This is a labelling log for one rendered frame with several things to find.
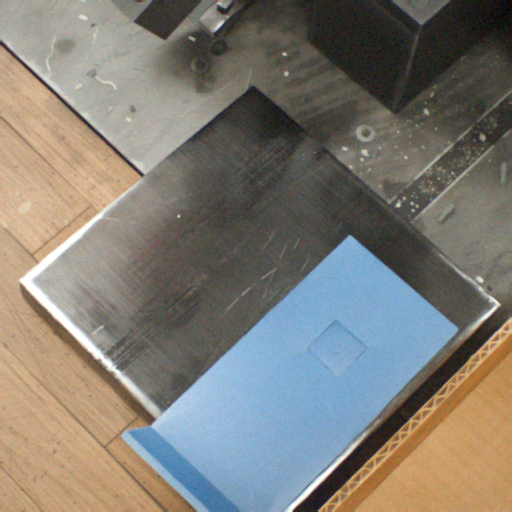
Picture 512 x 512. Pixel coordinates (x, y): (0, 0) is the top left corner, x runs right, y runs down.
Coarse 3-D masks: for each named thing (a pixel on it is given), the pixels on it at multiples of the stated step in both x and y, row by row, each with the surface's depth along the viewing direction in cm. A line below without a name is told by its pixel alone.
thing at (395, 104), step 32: (320, 0) 69; (352, 0) 66; (480, 0) 68; (320, 32) 71; (352, 32) 69; (384, 32) 66; (448, 32) 67; (480, 32) 72; (352, 64) 71; (384, 64) 68; (416, 64) 67; (448, 64) 72; (384, 96) 70; (416, 96) 71
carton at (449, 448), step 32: (480, 352) 58; (448, 384) 57; (480, 384) 64; (416, 416) 57; (448, 416) 64; (480, 416) 64; (384, 448) 56; (416, 448) 63; (448, 448) 63; (480, 448) 63; (352, 480) 55; (384, 480) 62; (416, 480) 62; (448, 480) 62; (480, 480) 62
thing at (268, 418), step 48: (336, 288) 64; (384, 288) 64; (288, 336) 63; (384, 336) 63; (432, 336) 63; (240, 384) 62; (288, 384) 62; (336, 384) 62; (384, 384) 62; (144, 432) 59; (192, 432) 61; (240, 432) 61; (288, 432) 61; (336, 432) 61; (192, 480) 58; (240, 480) 60; (288, 480) 60
